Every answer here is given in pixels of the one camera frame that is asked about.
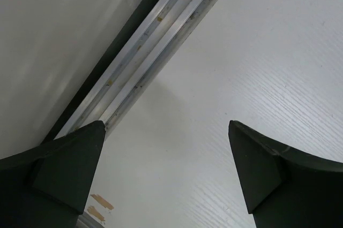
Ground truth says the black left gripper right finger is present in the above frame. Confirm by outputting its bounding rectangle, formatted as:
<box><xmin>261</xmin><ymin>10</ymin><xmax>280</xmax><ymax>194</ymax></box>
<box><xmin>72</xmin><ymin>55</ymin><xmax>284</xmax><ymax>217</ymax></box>
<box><xmin>228</xmin><ymin>120</ymin><xmax>342</xmax><ymax>227</ymax></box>

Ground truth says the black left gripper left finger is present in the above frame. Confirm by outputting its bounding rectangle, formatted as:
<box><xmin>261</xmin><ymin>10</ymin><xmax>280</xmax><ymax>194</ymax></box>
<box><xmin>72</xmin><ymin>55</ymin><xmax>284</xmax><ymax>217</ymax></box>
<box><xmin>1</xmin><ymin>120</ymin><xmax>106</xmax><ymax>227</ymax></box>

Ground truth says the aluminium table edge rail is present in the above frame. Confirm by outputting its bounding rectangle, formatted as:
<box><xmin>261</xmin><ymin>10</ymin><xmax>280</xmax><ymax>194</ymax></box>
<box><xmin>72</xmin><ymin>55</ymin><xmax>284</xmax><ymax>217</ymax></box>
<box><xmin>48</xmin><ymin>0</ymin><xmax>217</xmax><ymax>139</ymax></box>

